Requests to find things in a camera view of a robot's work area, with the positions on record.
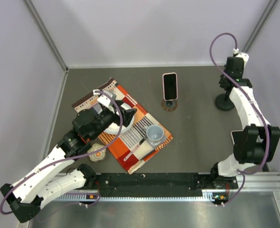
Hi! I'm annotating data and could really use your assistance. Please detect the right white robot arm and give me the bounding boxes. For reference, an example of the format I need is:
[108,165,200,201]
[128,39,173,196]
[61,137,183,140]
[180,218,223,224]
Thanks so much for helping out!
[209,52,280,188]

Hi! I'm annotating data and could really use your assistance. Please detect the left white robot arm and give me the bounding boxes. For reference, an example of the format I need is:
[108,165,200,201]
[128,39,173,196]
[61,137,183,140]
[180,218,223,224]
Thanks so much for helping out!
[0,107,137,223]

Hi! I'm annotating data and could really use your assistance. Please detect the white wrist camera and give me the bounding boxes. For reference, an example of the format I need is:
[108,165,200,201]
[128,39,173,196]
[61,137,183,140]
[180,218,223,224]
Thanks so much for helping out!
[93,89,117,108]
[233,48,249,68]

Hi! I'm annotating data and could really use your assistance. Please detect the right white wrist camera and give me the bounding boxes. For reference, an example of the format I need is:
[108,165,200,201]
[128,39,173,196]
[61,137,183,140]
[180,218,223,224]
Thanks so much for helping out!
[233,48,249,68]

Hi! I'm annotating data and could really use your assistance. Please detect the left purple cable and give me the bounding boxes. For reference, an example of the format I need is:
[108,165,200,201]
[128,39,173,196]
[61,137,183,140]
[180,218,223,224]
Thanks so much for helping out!
[0,89,123,216]

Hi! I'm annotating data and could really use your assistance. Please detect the grey phone stand wooden base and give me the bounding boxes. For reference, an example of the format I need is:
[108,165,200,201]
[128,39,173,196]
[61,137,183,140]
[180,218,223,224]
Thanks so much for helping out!
[161,100,177,111]

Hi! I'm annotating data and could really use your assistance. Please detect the orange patterned cloth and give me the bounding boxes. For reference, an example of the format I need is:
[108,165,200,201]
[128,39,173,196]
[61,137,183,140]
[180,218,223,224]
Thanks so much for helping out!
[71,77,173,175]

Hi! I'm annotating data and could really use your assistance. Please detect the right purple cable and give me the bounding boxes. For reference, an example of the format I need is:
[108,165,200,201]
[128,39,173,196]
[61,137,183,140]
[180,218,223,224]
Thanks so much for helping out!
[209,32,272,206]

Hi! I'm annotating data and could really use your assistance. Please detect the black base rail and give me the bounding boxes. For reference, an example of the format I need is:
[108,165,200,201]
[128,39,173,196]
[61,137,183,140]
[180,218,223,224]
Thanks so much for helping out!
[87,173,215,198]

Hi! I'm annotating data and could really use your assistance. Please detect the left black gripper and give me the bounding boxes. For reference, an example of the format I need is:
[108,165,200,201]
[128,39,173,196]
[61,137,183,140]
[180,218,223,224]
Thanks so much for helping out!
[89,100,137,141]

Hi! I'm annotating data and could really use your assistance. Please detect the pink case smartphone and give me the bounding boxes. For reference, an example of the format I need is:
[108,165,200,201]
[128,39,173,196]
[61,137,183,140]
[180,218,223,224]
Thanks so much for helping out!
[162,72,178,101]

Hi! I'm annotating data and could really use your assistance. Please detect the black round base clamp stand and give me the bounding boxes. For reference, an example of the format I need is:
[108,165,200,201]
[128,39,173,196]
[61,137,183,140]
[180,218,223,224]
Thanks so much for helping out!
[215,90,234,111]

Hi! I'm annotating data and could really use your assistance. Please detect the light blue mug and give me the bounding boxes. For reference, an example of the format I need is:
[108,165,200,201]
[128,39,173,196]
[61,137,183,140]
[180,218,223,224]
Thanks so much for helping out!
[144,124,164,146]

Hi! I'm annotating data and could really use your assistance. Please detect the purple cable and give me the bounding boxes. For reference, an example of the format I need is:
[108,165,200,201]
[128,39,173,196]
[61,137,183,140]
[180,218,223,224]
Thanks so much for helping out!
[0,89,123,216]
[209,32,272,206]

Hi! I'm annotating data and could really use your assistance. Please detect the crocheted pastel coaster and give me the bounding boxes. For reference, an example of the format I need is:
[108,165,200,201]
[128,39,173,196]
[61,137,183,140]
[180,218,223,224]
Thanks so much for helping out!
[87,143,106,162]

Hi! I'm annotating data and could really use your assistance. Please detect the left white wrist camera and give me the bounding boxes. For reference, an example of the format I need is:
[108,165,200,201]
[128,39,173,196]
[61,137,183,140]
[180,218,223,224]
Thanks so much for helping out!
[93,89,117,108]

